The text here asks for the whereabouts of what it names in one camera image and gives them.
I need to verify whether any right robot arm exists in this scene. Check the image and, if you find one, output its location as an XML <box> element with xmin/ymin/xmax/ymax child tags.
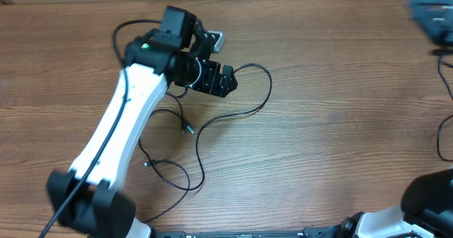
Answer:
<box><xmin>319</xmin><ymin>0</ymin><xmax>452</xmax><ymax>238</ymax></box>

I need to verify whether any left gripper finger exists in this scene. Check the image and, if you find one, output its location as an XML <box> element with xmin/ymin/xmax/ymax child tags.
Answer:
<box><xmin>220</xmin><ymin>65</ymin><xmax>236</xmax><ymax>84</ymax></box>
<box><xmin>217</xmin><ymin>80</ymin><xmax>238</xmax><ymax>98</ymax></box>

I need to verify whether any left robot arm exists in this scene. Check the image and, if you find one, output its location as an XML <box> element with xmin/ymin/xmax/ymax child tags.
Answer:
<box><xmin>47</xmin><ymin>6</ymin><xmax>237</xmax><ymax>237</ymax></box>

